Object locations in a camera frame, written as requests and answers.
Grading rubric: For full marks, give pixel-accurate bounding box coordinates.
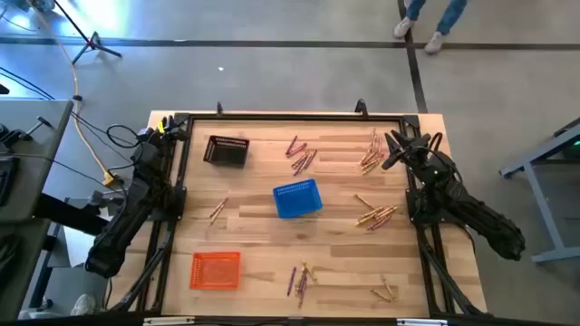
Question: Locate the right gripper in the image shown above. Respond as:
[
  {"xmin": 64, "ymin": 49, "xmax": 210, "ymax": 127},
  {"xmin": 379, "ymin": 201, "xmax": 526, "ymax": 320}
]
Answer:
[{"xmin": 381, "ymin": 129, "xmax": 432, "ymax": 172}]

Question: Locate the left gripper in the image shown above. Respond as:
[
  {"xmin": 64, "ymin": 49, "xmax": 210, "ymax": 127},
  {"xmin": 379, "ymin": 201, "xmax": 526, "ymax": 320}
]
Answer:
[{"xmin": 143, "ymin": 115, "xmax": 189, "ymax": 158}]

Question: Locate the black plastic basket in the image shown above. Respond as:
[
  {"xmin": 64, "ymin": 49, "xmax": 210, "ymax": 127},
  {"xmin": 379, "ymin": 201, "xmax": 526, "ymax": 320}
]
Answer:
[{"xmin": 202, "ymin": 134, "xmax": 251, "ymax": 168}]

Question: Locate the blue plastic basket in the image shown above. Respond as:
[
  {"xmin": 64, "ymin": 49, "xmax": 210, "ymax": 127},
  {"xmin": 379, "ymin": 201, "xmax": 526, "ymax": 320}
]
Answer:
[{"xmin": 272, "ymin": 177, "xmax": 324, "ymax": 220}]

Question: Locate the black tripod stand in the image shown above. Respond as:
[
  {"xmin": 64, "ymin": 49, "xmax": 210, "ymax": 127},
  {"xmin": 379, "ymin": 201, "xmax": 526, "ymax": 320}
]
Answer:
[{"xmin": 53, "ymin": 0, "xmax": 123, "ymax": 65}]

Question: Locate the person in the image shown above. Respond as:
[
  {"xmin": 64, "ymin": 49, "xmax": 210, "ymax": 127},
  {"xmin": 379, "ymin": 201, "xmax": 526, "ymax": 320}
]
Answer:
[{"xmin": 392, "ymin": 0, "xmax": 469, "ymax": 55}]

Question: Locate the black desk crossbeam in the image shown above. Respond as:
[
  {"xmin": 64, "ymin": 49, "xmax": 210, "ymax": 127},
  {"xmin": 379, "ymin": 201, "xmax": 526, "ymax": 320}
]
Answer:
[{"xmin": 34, "ymin": 192, "xmax": 108, "ymax": 236}]

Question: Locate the orange plastic basket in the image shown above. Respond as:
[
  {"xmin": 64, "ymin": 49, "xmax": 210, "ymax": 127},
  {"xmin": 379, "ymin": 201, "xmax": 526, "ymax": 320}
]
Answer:
[{"xmin": 188, "ymin": 251, "xmax": 242, "ymax": 292}]

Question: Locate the white paper sheet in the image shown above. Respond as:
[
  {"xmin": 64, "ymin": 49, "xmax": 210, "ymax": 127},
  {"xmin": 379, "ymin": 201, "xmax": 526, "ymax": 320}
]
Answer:
[{"xmin": 63, "ymin": 225, "xmax": 94, "ymax": 268}]

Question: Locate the black desk clamp tool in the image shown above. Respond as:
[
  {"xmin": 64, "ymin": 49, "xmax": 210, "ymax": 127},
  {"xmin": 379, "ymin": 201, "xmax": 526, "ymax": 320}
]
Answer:
[{"xmin": 0, "ymin": 116, "xmax": 54, "ymax": 147}]

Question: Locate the black device green light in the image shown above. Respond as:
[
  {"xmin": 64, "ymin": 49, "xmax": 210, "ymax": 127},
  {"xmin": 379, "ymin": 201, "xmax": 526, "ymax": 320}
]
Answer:
[{"xmin": 553, "ymin": 117, "xmax": 580, "ymax": 160}]

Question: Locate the black keyboard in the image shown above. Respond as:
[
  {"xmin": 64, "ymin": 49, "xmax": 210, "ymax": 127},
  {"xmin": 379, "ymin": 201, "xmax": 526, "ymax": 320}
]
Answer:
[{"xmin": 0, "ymin": 156, "xmax": 20, "ymax": 207}]

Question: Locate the person's white shoe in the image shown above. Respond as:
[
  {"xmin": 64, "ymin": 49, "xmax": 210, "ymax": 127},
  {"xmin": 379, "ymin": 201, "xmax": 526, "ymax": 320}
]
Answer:
[{"xmin": 70, "ymin": 292, "xmax": 97, "ymax": 317}]

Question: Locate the dark grey desk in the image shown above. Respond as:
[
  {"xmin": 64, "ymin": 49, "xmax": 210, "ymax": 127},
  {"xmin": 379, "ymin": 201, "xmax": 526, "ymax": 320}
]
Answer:
[{"xmin": 0, "ymin": 219, "xmax": 52, "ymax": 322}]

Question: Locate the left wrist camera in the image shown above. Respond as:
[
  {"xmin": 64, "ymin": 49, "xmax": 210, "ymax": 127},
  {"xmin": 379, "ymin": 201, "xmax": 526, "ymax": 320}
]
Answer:
[{"xmin": 130, "ymin": 142, "xmax": 158, "ymax": 168}]

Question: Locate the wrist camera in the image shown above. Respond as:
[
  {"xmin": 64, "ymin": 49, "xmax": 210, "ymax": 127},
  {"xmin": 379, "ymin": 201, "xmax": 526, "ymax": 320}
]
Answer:
[
  {"xmin": 130, "ymin": 142, "xmax": 158, "ymax": 168},
  {"xmin": 423, "ymin": 153, "xmax": 454, "ymax": 182}
]

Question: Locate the black right camera cable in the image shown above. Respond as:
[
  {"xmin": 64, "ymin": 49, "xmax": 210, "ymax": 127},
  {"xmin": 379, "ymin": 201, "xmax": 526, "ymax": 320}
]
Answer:
[{"xmin": 427, "ymin": 130, "xmax": 444, "ymax": 155}]

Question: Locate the black camera cable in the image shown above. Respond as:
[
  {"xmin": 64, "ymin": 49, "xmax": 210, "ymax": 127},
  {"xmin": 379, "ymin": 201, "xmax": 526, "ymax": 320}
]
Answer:
[
  {"xmin": 427, "ymin": 130, "xmax": 444, "ymax": 155},
  {"xmin": 106, "ymin": 123, "xmax": 142, "ymax": 149}
]

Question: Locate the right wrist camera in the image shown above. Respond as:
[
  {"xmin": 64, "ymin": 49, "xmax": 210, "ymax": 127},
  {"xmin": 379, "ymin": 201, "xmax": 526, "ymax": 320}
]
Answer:
[{"xmin": 423, "ymin": 153, "xmax": 454, "ymax": 182}]

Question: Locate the black left camera cable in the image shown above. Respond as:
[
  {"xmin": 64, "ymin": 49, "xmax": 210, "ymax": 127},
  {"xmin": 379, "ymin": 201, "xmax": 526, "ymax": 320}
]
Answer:
[{"xmin": 106, "ymin": 123, "xmax": 142, "ymax": 149}]

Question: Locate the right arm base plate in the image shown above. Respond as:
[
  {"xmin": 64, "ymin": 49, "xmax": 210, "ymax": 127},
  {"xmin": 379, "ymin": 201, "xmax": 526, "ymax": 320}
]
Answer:
[{"xmin": 405, "ymin": 187, "xmax": 454, "ymax": 226}]

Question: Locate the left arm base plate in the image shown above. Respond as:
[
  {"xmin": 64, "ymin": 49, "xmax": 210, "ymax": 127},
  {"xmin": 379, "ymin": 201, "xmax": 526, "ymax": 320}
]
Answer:
[{"xmin": 153, "ymin": 185, "xmax": 188, "ymax": 223}]

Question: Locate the yellow extension cable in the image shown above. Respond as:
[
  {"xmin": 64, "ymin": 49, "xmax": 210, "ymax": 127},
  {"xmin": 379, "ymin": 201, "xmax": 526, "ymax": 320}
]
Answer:
[{"xmin": 24, "ymin": 0, "xmax": 114, "ymax": 182}]

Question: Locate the black aluminium table frame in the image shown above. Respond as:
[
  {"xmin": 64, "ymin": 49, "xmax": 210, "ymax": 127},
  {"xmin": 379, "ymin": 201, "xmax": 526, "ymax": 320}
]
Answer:
[{"xmin": 108, "ymin": 110, "xmax": 488, "ymax": 318}]

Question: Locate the grey metal table frame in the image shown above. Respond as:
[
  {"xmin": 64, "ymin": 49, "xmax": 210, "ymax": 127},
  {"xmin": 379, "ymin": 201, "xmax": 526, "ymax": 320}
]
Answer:
[{"xmin": 499, "ymin": 116, "xmax": 580, "ymax": 264}]

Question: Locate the black floor cable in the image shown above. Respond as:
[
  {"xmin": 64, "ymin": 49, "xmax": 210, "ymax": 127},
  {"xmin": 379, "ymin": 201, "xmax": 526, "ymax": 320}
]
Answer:
[{"xmin": 0, "ymin": 65, "xmax": 56, "ymax": 101}]

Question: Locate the silver metal bracket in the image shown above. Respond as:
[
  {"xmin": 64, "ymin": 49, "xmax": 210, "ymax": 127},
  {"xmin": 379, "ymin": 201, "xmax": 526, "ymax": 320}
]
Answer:
[
  {"xmin": 396, "ymin": 318, "xmax": 450, "ymax": 326},
  {"xmin": 142, "ymin": 316, "xmax": 197, "ymax": 326}
]

